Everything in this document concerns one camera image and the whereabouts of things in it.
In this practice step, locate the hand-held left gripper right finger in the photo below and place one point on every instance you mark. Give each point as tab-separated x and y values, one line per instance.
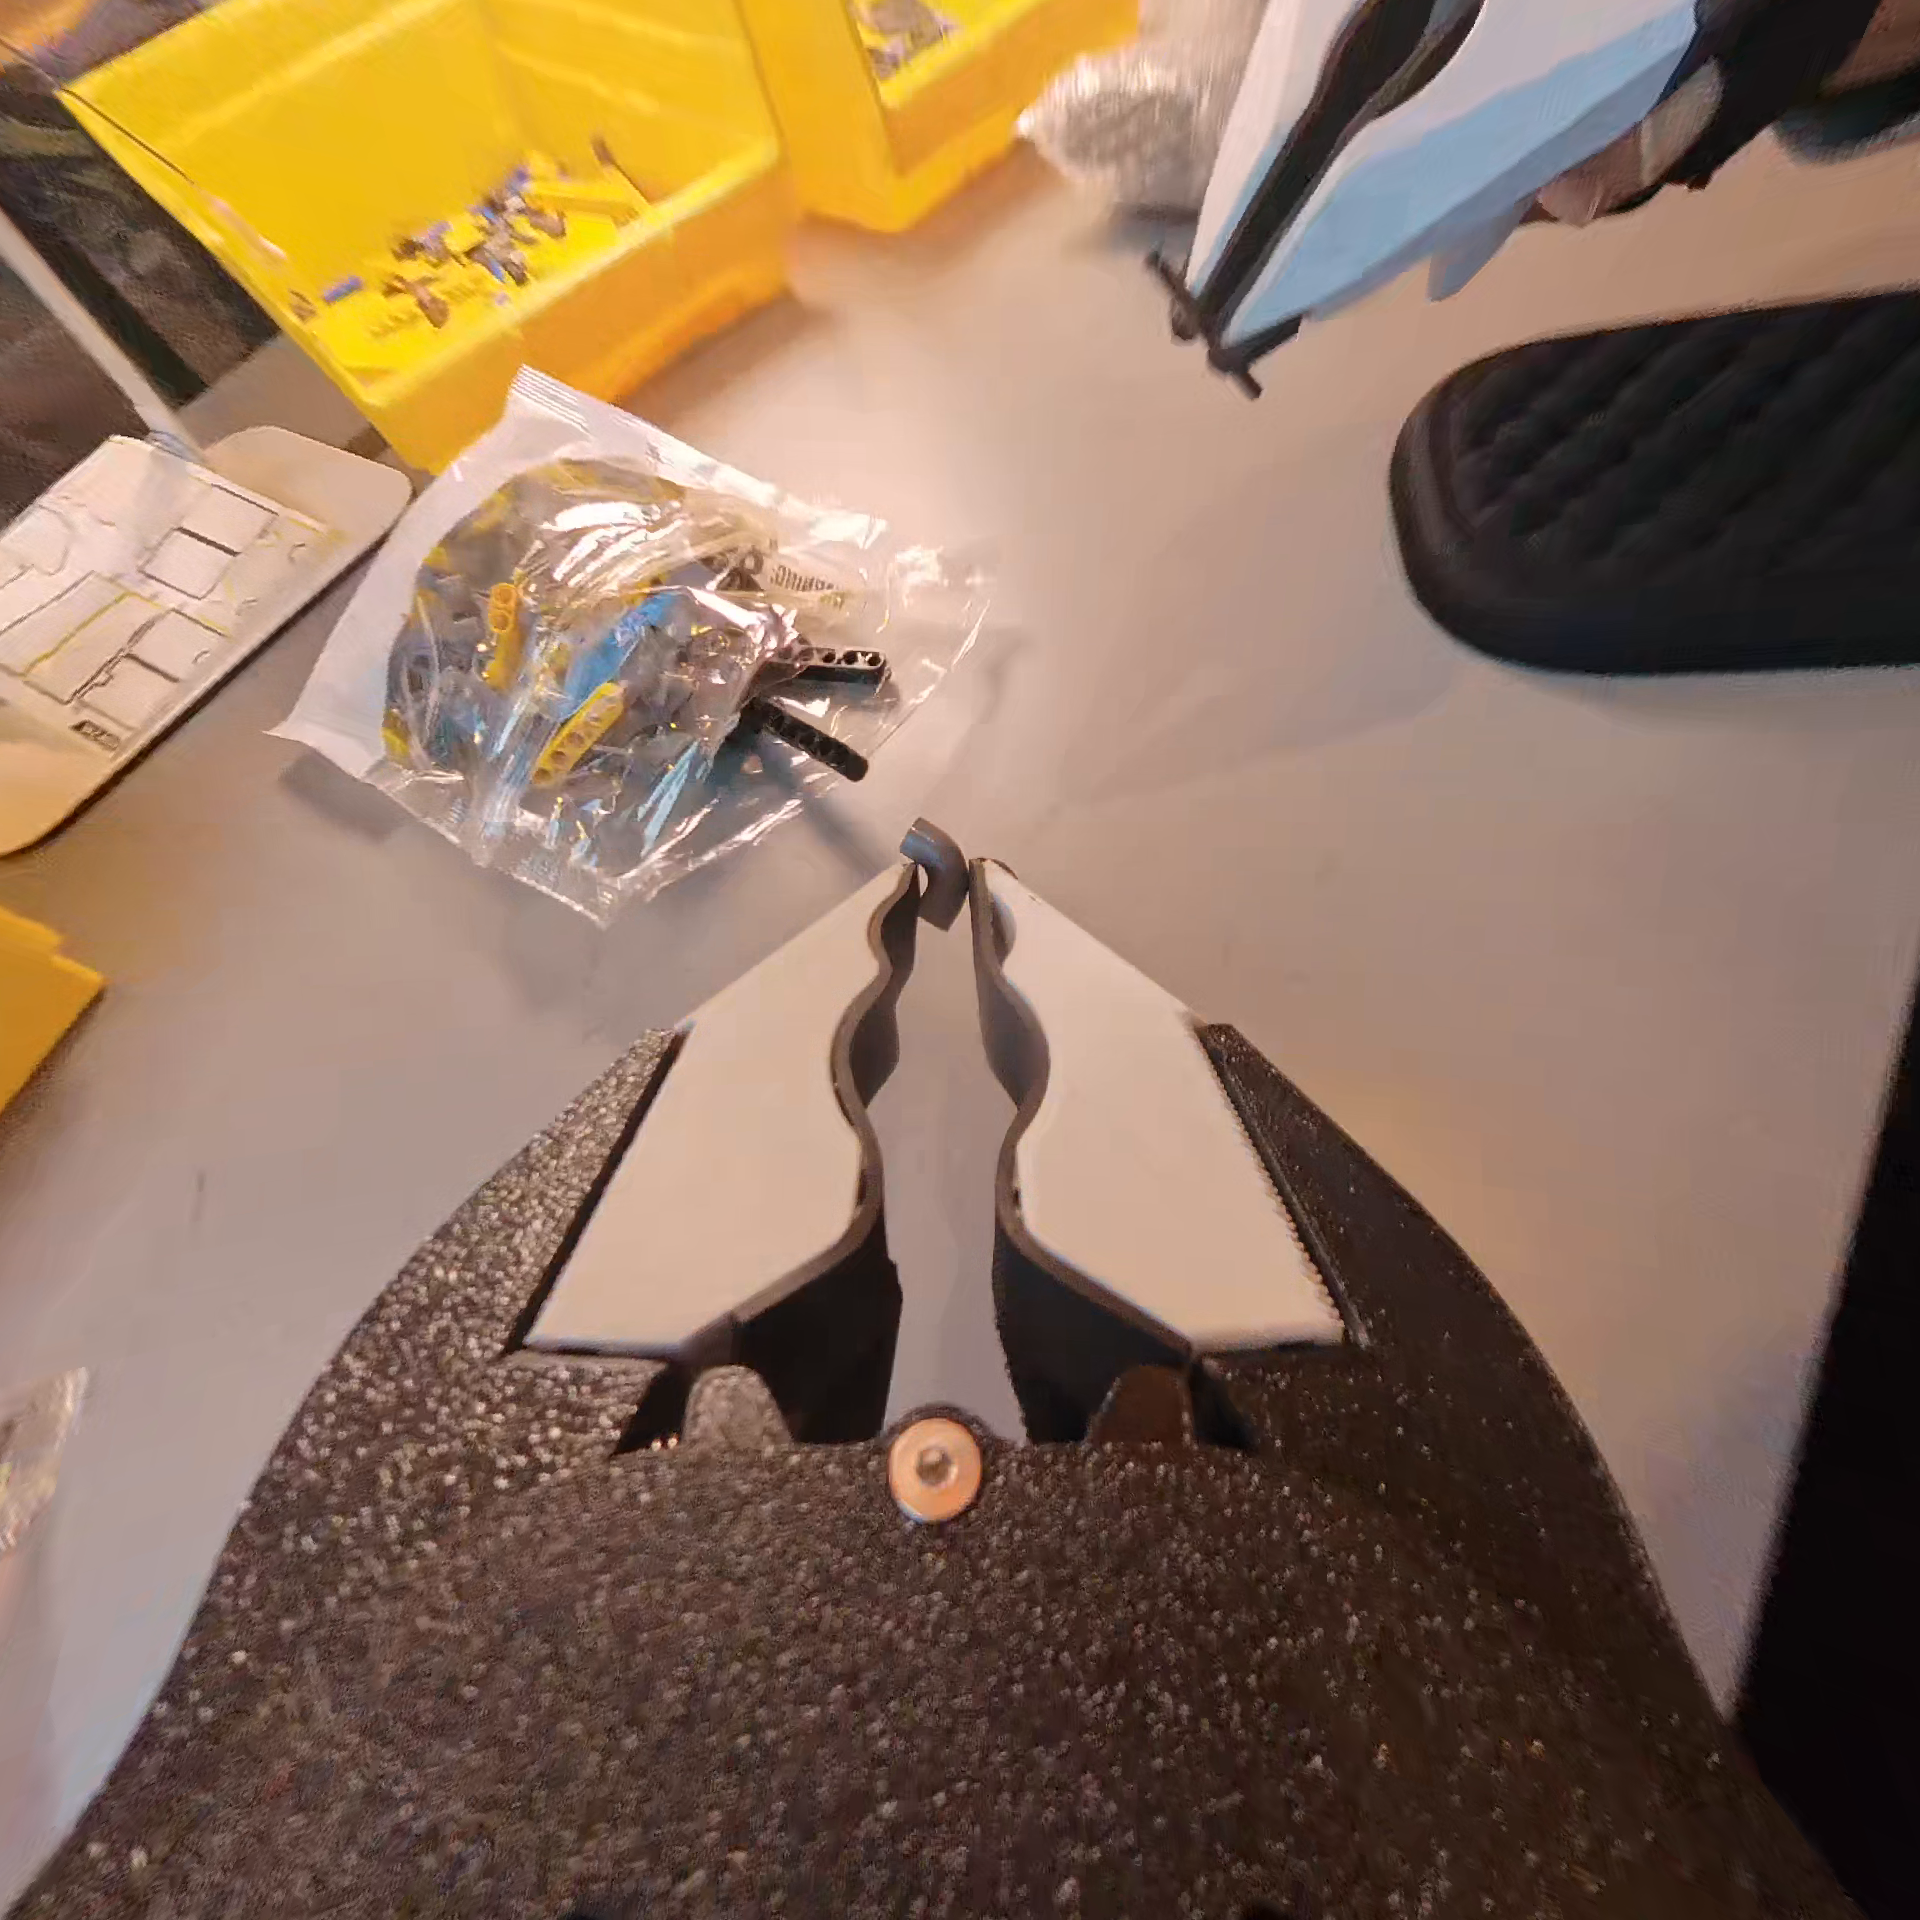
1171	1200

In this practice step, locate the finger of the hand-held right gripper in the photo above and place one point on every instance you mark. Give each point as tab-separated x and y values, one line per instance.
1274	121
1501	134

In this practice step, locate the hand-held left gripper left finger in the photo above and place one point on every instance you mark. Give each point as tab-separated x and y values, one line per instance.
706	1200

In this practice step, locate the black connector peg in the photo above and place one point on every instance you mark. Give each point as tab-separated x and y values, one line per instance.
1224	324

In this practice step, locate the small grey connector piece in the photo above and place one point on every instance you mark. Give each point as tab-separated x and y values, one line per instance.
936	871

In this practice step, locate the clear bag of bricks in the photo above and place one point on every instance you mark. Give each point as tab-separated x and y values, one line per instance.
601	646

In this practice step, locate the yellow storage bin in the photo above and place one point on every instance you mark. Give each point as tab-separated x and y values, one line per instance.
38	1006

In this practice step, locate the small clear bag white label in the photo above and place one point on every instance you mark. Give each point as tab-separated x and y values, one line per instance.
33	1456

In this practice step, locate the grey desk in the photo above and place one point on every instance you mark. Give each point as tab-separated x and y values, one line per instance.
1440	961

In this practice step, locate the clear plastic bag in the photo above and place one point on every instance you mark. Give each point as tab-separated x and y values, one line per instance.
1141	121

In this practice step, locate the yellow bin with bricks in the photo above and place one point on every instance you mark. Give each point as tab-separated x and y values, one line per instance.
451	240
931	107

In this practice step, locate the black wrist rest pad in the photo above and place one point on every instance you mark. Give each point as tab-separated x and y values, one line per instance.
1680	481

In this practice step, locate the white printed sheet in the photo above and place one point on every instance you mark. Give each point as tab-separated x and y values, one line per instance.
151	614

